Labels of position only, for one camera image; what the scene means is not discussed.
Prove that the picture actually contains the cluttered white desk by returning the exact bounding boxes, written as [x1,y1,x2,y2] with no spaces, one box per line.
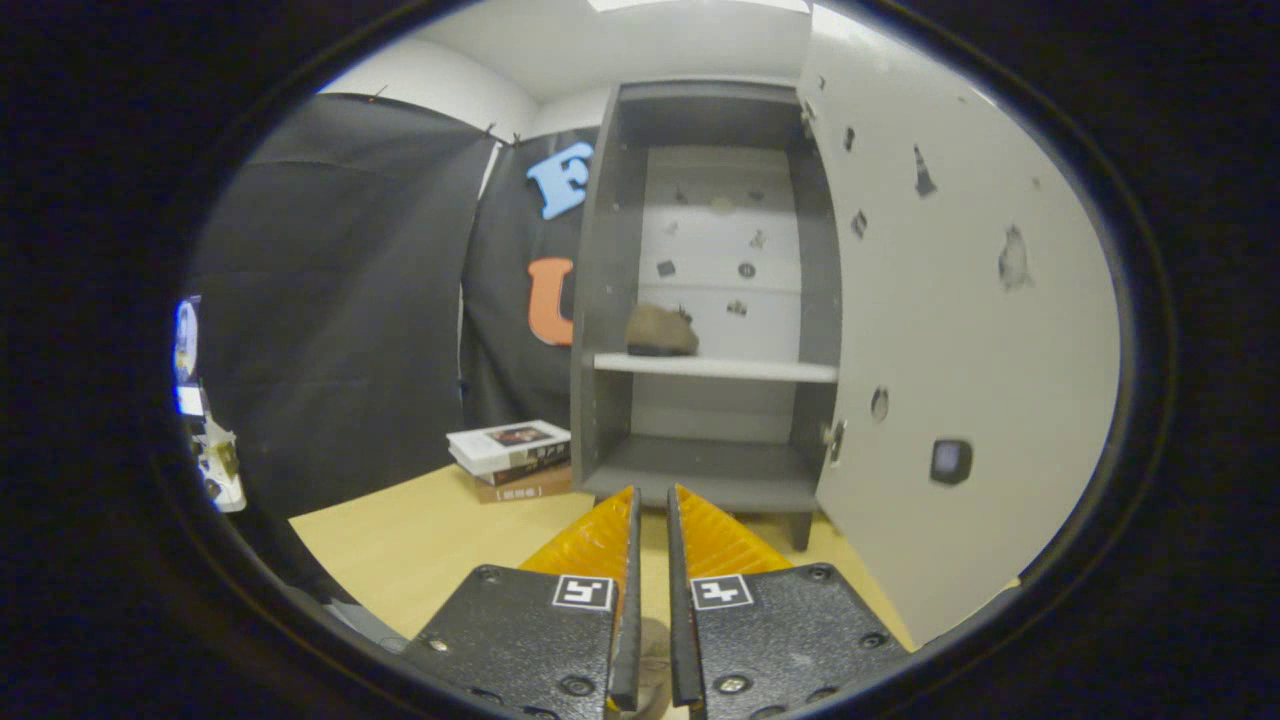
[195,415,248,514]

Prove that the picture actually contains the white book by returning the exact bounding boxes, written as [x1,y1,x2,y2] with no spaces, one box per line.
[446,420,572,477]

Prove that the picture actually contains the brown fuzzy shoe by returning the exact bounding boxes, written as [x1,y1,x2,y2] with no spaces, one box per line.
[626,304,700,358]
[640,618,673,720]

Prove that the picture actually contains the computer monitor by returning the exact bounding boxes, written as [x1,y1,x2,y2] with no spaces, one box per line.
[172,297,203,386]

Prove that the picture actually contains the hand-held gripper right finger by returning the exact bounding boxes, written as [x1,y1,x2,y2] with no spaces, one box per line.
[667,485,911,720]

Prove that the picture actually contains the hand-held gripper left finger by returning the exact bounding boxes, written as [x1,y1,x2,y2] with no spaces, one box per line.
[403,486,642,720]

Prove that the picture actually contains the black backdrop cloth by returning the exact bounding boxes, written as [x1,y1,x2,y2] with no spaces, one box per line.
[190,93,601,521]

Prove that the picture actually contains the brown book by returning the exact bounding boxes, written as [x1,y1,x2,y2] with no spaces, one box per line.
[472,468,574,504]

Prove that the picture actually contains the beige shoe cabinet door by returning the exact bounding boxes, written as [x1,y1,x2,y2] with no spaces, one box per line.
[797,5,1121,649]

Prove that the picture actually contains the grey shoe cabinet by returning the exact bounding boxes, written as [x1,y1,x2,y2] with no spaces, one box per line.
[570,78,846,551]

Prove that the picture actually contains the long ceiling light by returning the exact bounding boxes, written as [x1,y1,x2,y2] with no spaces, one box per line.
[588,0,811,14]

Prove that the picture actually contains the dark book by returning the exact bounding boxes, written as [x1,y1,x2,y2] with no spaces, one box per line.
[470,452,572,488]

